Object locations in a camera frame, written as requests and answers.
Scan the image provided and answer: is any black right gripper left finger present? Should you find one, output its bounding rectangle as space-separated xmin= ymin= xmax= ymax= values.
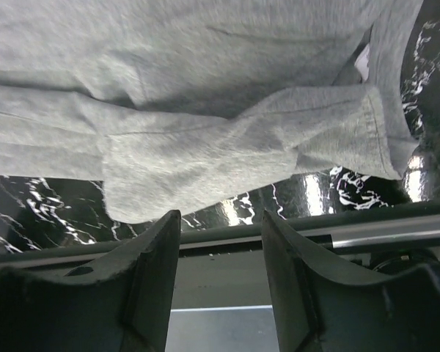
xmin=0 ymin=210 xmax=180 ymax=351

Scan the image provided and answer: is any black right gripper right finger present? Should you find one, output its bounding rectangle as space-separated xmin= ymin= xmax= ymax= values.
xmin=261 ymin=213 xmax=440 ymax=351

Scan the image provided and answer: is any grey t shirt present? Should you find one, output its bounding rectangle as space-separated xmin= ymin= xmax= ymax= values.
xmin=0 ymin=1 xmax=422 ymax=223

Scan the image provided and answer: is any aluminium frame rail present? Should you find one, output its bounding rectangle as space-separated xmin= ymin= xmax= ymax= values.
xmin=0 ymin=210 xmax=440 ymax=352

